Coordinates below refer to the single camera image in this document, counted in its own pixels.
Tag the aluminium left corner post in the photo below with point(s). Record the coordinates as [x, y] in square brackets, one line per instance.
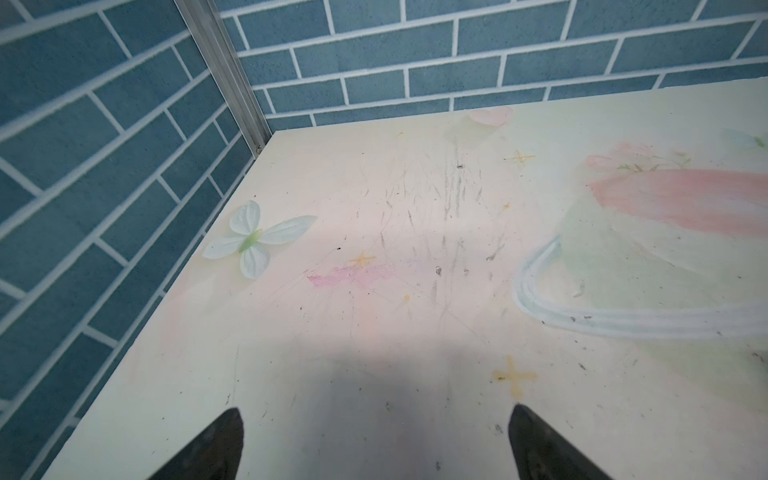
[209, 33]

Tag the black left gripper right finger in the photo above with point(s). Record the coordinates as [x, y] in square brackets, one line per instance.
[540, 452]

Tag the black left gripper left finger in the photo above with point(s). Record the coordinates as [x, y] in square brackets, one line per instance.
[215, 453]

